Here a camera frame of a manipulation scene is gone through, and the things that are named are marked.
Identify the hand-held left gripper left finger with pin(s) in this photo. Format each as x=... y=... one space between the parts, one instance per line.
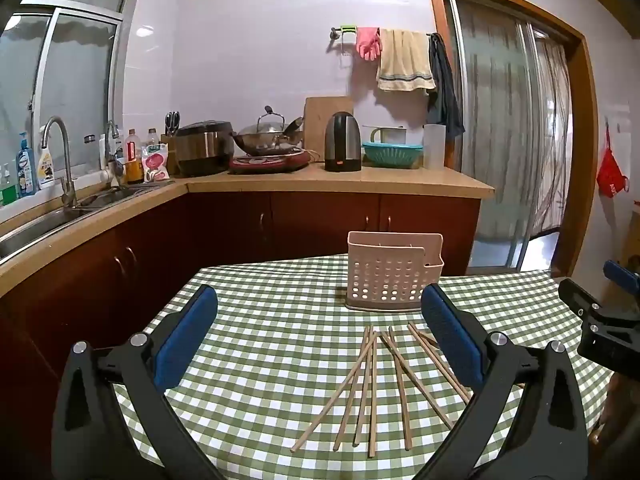
x=185 y=340

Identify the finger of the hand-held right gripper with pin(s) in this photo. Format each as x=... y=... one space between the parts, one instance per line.
x=620 y=275
x=607 y=330

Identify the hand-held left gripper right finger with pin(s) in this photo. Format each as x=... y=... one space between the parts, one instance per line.
x=452 y=345

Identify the beige perforated utensil basket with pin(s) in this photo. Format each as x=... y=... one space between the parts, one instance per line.
x=390 y=270

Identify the pile of wooden chopsticks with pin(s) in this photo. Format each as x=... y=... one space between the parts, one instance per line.
x=372 y=410

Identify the green checked tablecloth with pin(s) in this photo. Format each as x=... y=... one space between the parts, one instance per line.
x=280 y=310

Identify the red hanging bag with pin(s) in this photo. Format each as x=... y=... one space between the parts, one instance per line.
x=611 y=172

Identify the red-brown kitchen cabinets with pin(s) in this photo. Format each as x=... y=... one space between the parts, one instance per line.
x=280 y=225

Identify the pink packet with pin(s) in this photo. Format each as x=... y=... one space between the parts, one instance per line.
x=156 y=165

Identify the steel sink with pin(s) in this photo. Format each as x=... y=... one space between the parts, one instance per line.
x=45 y=222

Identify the sliding glass door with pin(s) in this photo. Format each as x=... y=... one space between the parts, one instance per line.
x=500 y=135

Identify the red label oil bottle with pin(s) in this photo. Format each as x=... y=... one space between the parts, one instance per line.
x=133 y=160

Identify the knife block with scissors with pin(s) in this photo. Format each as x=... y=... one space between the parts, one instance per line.
x=170 y=150

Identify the wooden kitchen counter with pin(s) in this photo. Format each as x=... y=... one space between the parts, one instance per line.
x=350 y=181

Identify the red induction cooker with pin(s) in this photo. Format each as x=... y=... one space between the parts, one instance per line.
x=270 y=162

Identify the teal plastic colander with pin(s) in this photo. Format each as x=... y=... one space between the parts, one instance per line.
x=392 y=155

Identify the small steel tap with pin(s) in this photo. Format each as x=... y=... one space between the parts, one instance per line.
x=111 y=150

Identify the tall steel faucet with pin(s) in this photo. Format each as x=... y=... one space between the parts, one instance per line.
x=65 y=160

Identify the steel wok with lid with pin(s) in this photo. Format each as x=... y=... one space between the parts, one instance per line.
x=267 y=137

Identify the white cleaner bottle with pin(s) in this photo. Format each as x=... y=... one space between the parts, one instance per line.
x=46 y=170

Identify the black electric kettle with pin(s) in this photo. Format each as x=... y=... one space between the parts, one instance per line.
x=344 y=145

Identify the green bottle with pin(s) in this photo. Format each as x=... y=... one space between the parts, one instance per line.
x=7 y=190

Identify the blue dish soap bottle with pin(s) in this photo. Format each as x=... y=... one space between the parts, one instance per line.
x=26 y=170

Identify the dark hanging cloth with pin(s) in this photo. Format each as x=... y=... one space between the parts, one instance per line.
x=445 y=90

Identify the wooden cutting board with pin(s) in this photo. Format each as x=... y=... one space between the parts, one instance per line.
x=317 y=120

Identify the beige hanging towel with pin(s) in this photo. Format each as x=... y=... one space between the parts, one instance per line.
x=402 y=60

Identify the pink rubber gloves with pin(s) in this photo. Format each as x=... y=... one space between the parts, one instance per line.
x=369 y=45

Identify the wooden door frame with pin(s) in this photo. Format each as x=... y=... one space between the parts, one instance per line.
x=585 y=110

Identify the aluminium frame window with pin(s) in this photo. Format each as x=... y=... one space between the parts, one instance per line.
x=75 y=70

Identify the wall towel rack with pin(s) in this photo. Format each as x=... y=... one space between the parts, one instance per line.
x=345 y=32

